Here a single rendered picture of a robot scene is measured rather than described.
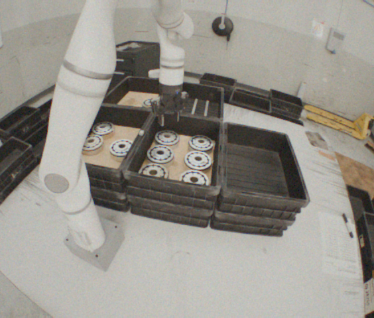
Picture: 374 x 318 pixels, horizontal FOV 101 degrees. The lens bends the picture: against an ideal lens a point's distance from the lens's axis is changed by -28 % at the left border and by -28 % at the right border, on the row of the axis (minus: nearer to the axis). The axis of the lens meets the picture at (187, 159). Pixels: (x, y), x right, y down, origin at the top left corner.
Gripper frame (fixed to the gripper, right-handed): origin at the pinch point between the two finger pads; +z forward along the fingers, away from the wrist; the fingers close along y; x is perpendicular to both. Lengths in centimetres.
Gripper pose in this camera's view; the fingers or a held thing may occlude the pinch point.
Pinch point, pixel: (168, 118)
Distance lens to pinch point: 74.6
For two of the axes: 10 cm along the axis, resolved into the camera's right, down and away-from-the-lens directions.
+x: -5.9, -5.7, 5.7
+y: 8.1, -3.3, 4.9
